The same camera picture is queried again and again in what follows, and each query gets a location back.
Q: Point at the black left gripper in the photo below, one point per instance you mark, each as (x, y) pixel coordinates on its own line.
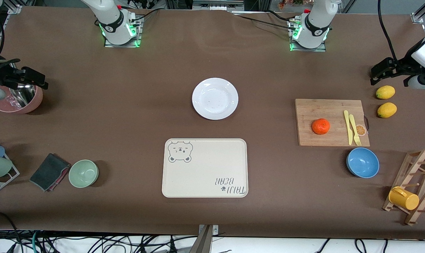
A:
(404, 65)

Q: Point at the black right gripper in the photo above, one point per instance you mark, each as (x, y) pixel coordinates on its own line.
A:
(1, 74)

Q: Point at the orange fruit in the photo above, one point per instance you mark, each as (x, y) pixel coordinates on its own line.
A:
(321, 126)

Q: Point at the white round plate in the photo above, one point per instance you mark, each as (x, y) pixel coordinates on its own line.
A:
(215, 98)

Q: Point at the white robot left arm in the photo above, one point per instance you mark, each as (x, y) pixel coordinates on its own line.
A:
(316, 21)

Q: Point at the yellow lemon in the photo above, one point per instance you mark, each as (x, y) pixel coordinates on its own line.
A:
(385, 92)
(387, 110)

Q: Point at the steel bowl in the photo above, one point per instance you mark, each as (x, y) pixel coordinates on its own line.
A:
(22, 97)

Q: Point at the pink bowl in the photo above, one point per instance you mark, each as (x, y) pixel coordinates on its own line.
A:
(33, 103)

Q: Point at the clear crumpled plastic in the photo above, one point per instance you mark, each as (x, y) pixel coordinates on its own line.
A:
(11, 102)

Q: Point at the yellow plastic fork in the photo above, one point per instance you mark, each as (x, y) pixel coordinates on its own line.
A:
(353, 123)

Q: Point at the wooden cutting board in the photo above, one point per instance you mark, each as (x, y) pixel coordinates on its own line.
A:
(324, 109)

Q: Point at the yellow plastic knife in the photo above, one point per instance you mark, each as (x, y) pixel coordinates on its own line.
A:
(349, 135)

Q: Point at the blue bowl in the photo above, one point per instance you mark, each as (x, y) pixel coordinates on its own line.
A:
(362, 162)

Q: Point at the dark grey folded cloth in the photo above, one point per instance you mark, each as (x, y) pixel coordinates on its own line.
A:
(49, 172)

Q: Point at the wooden cup rack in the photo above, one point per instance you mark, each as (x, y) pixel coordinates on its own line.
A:
(409, 172)

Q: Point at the pale green bowl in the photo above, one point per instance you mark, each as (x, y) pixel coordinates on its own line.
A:
(83, 173)

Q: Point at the yellow cup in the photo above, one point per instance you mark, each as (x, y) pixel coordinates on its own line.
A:
(405, 200)

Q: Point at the grey metal device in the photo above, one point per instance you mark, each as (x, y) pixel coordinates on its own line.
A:
(217, 5)

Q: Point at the cream tray with bear print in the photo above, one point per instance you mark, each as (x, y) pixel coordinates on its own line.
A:
(205, 172)

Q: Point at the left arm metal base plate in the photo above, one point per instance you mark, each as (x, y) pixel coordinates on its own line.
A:
(317, 50)

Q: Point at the aluminium frame profile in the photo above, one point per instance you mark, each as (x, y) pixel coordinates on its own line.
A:
(423, 12)

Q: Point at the aluminium corner bracket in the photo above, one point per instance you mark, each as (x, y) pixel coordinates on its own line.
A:
(14, 9)

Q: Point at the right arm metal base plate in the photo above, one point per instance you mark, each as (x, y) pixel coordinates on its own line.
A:
(108, 44)

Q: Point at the metal table bracket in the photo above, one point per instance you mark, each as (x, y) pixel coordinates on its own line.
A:
(205, 242)

